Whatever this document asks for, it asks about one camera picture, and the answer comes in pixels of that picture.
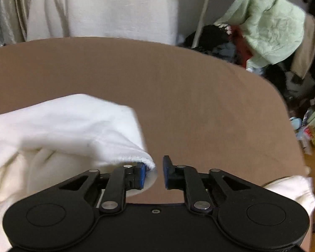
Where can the beige hanging garment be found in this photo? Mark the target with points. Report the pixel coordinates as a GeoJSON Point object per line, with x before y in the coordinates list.
{"type": "Point", "coordinates": [308, 47]}

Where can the light blue object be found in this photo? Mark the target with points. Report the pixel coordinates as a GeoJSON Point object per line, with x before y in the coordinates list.
{"type": "Point", "coordinates": [296, 126]}

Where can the white fleece garment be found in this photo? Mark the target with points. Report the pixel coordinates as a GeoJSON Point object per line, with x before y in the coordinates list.
{"type": "Point", "coordinates": [68, 126]}

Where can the cream hanging blanket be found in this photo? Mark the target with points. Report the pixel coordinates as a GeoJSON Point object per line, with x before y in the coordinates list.
{"type": "Point", "coordinates": [107, 5]}

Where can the white rack pole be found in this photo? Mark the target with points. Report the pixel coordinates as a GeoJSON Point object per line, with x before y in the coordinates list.
{"type": "Point", "coordinates": [203, 13]}

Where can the beige curtain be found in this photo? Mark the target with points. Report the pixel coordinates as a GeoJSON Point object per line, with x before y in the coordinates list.
{"type": "Point", "coordinates": [13, 10]}

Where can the green quilted jacket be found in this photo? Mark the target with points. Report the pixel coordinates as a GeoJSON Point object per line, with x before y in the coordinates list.
{"type": "Point", "coordinates": [267, 23]}

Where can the red garment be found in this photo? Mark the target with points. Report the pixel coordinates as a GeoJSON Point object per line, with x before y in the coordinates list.
{"type": "Point", "coordinates": [241, 47]}

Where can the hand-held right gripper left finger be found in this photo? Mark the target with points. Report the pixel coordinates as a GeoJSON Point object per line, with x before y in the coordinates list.
{"type": "Point", "coordinates": [141, 176]}

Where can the black printed clothes pile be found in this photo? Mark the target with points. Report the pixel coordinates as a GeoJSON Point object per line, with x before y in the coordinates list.
{"type": "Point", "coordinates": [210, 39]}

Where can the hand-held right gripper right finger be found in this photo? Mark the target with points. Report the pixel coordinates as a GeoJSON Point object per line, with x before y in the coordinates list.
{"type": "Point", "coordinates": [168, 174]}

